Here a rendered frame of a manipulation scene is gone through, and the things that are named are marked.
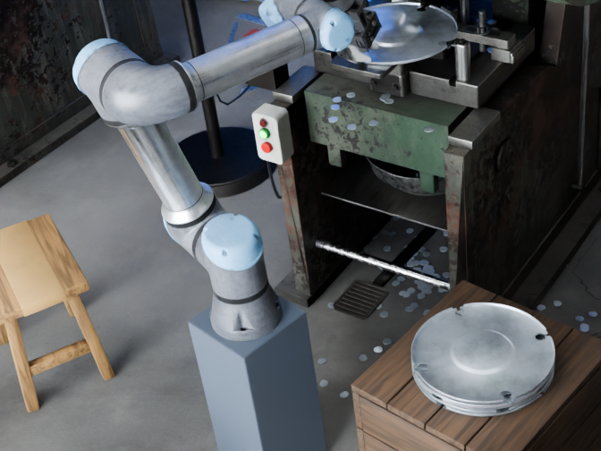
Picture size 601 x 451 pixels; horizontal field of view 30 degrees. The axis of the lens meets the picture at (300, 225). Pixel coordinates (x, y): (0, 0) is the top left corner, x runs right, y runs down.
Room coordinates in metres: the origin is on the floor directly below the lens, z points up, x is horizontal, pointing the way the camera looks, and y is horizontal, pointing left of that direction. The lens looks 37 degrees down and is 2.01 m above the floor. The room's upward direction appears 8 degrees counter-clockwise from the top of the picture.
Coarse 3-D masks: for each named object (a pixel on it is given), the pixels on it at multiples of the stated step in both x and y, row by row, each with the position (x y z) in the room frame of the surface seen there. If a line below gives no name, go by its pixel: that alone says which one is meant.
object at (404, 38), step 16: (384, 16) 2.40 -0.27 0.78; (400, 16) 2.39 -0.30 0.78; (416, 16) 2.37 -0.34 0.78; (432, 16) 2.36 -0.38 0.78; (448, 16) 2.35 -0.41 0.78; (384, 32) 2.31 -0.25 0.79; (400, 32) 2.30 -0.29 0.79; (416, 32) 2.28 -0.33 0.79; (432, 32) 2.28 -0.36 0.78; (448, 32) 2.27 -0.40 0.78; (384, 48) 2.24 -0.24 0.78; (400, 48) 2.23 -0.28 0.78; (416, 48) 2.22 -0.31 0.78; (432, 48) 2.21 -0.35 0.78; (384, 64) 2.17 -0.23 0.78
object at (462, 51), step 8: (464, 40) 2.19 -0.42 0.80; (456, 48) 2.19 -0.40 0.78; (464, 48) 2.18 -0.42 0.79; (456, 56) 2.19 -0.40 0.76; (464, 56) 2.18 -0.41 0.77; (456, 64) 2.19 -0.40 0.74; (464, 64) 2.18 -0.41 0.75; (456, 72) 2.19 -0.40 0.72; (464, 72) 2.18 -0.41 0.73; (464, 80) 2.18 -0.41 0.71
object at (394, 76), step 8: (336, 56) 2.24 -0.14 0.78; (336, 64) 2.20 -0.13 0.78; (344, 64) 2.20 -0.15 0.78; (352, 64) 2.19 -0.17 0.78; (360, 64) 2.19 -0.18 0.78; (368, 64) 2.18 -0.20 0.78; (376, 64) 2.18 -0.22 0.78; (392, 64) 2.17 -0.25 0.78; (400, 64) 2.24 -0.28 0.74; (408, 64) 2.25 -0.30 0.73; (416, 64) 2.28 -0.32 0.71; (352, 72) 2.18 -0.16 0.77; (360, 72) 2.16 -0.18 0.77; (368, 72) 2.15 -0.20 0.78; (376, 72) 2.14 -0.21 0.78; (384, 72) 2.14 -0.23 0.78; (392, 72) 2.25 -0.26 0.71; (400, 72) 2.24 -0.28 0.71; (376, 80) 2.28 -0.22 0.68; (384, 80) 2.27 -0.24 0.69; (392, 80) 2.25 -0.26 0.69; (400, 80) 2.24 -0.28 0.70; (408, 80) 2.25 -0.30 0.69; (376, 88) 2.28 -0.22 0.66; (384, 88) 2.27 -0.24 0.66; (392, 88) 2.25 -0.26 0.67; (400, 88) 2.24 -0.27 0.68; (408, 88) 2.25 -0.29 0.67; (400, 96) 2.24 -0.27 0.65
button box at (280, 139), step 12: (264, 108) 2.32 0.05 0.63; (276, 108) 2.31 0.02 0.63; (276, 120) 2.27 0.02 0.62; (288, 120) 2.30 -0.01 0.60; (276, 132) 2.27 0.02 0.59; (288, 132) 2.29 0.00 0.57; (276, 144) 2.27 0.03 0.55; (288, 144) 2.29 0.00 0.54; (264, 156) 2.30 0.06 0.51; (276, 156) 2.27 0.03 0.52; (288, 156) 2.28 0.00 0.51; (276, 192) 2.34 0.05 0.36
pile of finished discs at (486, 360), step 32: (448, 320) 1.75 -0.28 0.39; (480, 320) 1.74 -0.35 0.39; (512, 320) 1.72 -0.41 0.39; (416, 352) 1.67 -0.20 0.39; (448, 352) 1.66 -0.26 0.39; (480, 352) 1.64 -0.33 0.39; (512, 352) 1.63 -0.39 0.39; (544, 352) 1.62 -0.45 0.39; (448, 384) 1.57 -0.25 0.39; (480, 384) 1.55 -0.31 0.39; (512, 384) 1.54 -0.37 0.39; (544, 384) 1.54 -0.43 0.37; (480, 416) 1.50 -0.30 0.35
